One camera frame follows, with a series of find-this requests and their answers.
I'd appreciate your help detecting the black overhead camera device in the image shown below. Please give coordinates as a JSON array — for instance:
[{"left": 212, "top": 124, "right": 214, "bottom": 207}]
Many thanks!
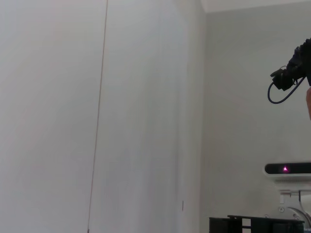
[{"left": 270, "top": 37, "right": 311, "bottom": 92}]

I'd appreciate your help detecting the dark blue looped cable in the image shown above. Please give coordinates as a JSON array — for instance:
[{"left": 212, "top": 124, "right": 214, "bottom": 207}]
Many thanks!
[{"left": 267, "top": 76, "right": 306, "bottom": 105}]

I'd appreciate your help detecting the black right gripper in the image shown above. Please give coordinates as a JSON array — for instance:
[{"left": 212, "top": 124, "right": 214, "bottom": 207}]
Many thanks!
[{"left": 208, "top": 215, "right": 305, "bottom": 233}]

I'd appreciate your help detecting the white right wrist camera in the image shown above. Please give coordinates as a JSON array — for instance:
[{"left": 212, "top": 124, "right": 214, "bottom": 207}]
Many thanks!
[{"left": 264, "top": 162, "right": 311, "bottom": 192}]

